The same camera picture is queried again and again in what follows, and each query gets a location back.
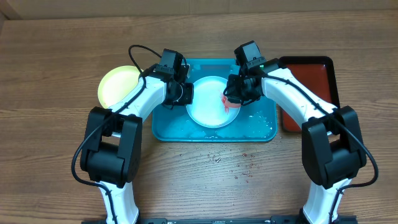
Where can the teal plastic tray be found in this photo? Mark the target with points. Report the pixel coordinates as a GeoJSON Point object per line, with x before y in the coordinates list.
{"type": "Point", "coordinates": [255, 122]}

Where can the yellow plate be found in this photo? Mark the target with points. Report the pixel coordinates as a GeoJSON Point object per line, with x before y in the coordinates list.
{"type": "Point", "coordinates": [116, 84]}

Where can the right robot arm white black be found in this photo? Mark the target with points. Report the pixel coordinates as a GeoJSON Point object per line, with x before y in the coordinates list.
{"type": "Point", "coordinates": [332, 146]}

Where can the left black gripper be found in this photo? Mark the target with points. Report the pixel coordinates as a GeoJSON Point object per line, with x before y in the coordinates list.
{"type": "Point", "coordinates": [188, 98]}

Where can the red black lacquer tray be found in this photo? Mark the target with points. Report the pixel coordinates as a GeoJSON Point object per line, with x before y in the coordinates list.
{"type": "Point", "coordinates": [317, 73]}

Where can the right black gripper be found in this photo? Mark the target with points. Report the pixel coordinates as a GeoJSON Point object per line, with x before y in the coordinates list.
{"type": "Point", "coordinates": [234, 91]}

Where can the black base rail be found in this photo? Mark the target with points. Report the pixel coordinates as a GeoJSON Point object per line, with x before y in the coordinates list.
{"type": "Point", "coordinates": [217, 220]}

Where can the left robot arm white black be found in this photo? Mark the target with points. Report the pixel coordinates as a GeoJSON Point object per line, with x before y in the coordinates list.
{"type": "Point", "coordinates": [109, 156]}

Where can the light blue plate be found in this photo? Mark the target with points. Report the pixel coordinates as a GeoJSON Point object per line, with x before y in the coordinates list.
{"type": "Point", "coordinates": [207, 108]}

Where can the red wet sponge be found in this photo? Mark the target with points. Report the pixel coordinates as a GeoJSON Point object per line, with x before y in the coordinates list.
{"type": "Point", "coordinates": [228, 105]}

